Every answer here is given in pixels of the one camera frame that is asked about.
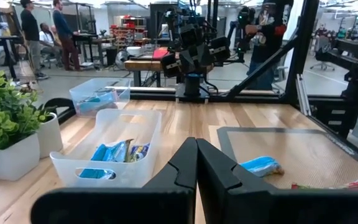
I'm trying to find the frosted clear handled bin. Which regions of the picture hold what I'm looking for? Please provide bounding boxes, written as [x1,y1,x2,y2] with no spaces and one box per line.
[50,108,163,189]

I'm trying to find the black aluminium table frame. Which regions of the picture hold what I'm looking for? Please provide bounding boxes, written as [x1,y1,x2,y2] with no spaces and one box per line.
[44,0,358,141]

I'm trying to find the grey office chair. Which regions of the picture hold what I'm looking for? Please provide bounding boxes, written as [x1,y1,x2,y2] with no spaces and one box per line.
[309,36,336,72]

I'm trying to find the red green granola bar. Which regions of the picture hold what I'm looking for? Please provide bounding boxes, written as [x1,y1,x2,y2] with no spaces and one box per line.
[290,178,358,191]

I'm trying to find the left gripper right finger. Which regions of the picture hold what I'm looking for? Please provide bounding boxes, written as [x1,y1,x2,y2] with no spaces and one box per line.
[196,138,358,224]

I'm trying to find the silver bracket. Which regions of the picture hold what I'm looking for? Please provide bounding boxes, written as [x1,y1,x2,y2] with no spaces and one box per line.
[295,73,309,116]

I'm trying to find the clear plastic bin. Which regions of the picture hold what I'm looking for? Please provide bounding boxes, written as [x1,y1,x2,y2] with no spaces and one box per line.
[69,77,132,118]

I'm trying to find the dark multicolour granola bar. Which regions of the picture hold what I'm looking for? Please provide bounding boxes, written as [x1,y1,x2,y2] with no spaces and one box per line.
[129,142,151,162]

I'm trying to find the wooden workbench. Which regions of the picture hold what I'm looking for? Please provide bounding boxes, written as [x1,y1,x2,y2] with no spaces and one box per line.
[124,57,214,88]

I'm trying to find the round desk fan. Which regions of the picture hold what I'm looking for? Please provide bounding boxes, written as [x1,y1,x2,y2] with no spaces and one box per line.
[114,49,131,71]

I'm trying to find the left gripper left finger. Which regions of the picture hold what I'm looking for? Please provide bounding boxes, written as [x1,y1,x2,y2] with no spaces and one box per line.
[30,136,198,224]

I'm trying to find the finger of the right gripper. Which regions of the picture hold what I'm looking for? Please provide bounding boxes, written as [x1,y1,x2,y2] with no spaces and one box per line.
[180,49,198,74]
[196,44,213,68]

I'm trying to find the leafy plant square white pot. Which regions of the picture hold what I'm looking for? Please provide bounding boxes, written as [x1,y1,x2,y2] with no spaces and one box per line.
[0,70,54,182]

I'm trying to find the red flat item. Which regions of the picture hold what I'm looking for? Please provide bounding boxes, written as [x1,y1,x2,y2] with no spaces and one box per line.
[152,46,171,61]

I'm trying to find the person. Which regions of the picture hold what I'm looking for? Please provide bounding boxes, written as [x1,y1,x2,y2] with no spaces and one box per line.
[246,0,293,91]
[38,22,63,68]
[52,0,82,72]
[19,0,50,80]

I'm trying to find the succulent round white pot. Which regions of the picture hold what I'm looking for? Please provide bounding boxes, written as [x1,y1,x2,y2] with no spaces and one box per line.
[37,112,64,159]

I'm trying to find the grey-bordered baking mat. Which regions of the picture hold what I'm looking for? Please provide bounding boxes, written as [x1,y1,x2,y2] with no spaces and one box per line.
[216,126,358,191]

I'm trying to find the shelf with red bins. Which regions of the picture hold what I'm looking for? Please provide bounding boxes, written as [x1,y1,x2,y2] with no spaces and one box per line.
[109,16,148,47]

